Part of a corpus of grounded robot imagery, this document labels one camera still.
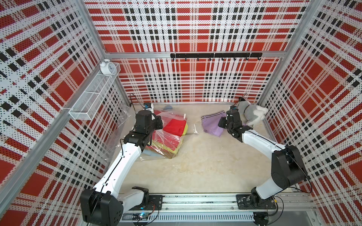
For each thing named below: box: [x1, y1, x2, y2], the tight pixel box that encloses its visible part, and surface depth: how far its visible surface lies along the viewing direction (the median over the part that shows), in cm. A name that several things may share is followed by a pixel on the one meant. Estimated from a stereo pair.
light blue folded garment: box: [141, 149, 168, 158], surface depth 88 cm
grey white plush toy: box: [237, 97, 269, 128], surface depth 106 cm
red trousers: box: [152, 110, 188, 151], surface depth 81 cm
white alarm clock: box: [99, 58, 117, 76], surface depth 82 cm
